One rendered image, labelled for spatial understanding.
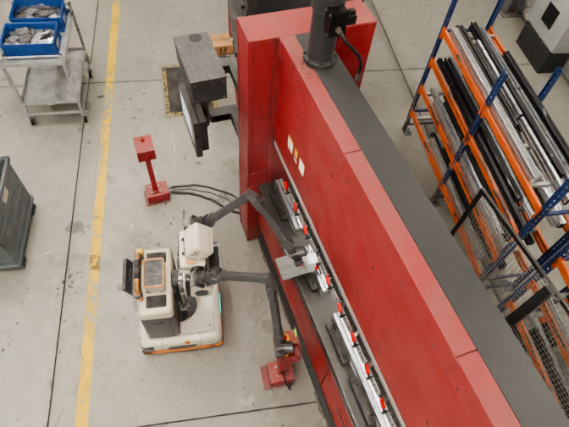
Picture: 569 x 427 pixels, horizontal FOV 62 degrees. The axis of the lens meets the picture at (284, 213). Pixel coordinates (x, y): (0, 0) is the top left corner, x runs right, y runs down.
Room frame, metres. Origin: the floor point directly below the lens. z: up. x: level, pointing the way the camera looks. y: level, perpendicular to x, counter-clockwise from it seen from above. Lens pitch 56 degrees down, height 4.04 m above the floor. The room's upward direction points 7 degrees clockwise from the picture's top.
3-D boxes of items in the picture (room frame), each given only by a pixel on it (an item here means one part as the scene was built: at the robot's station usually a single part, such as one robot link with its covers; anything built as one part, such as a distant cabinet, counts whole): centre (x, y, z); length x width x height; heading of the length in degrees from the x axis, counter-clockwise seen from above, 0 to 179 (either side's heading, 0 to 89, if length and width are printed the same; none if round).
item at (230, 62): (2.75, 0.55, 1.67); 0.40 x 0.24 x 0.07; 26
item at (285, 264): (1.63, -0.13, 1.00); 0.26 x 0.18 x 0.01; 116
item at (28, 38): (3.81, 2.73, 0.92); 0.50 x 0.36 x 0.18; 104
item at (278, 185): (2.19, -0.02, 0.92); 0.50 x 0.06 x 0.10; 26
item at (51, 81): (3.98, 2.75, 0.47); 0.90 x 0.66 x 0.95; 14
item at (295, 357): (1.11, -0.13, 0.75); 0.20 x 0.16 x 0.18; 18
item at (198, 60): (2.62, 0.71, 1.53); 0.51 x 0.25 x 0.85; 26
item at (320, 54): (2.23, -0.15, 2.54); 0.33 x 0.25 x 0.47; 26
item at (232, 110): (2.75, 0.55, 1.18); 0.40 x 0.24 x 0.07; 26
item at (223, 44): (3.98, 0.84, 1.04); 0.30 x 0.26 x 0.12; 14
